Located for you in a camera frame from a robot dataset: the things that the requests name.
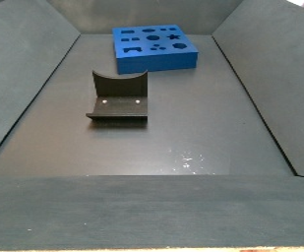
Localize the black curved cradle stand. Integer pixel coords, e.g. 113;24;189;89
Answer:
86;72;148;120

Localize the blue shape-sorting board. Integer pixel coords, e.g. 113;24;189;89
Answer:
113;25;198;74

